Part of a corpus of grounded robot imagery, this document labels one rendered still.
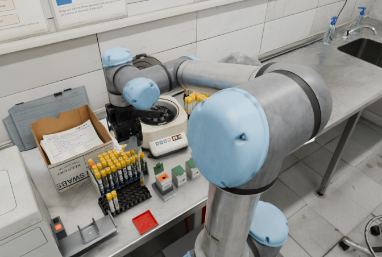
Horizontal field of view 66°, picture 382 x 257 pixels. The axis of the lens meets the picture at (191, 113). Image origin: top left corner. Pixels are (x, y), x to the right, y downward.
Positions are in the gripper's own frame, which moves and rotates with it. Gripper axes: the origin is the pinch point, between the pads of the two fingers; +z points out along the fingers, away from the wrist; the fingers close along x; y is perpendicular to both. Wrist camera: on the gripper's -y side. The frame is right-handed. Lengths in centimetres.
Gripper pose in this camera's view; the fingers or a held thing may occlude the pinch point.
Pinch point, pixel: (137, 148)
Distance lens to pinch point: 99.5
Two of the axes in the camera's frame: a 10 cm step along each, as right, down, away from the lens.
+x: 5.8, 5.0, -6.4
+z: -0.1, 7.9, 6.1
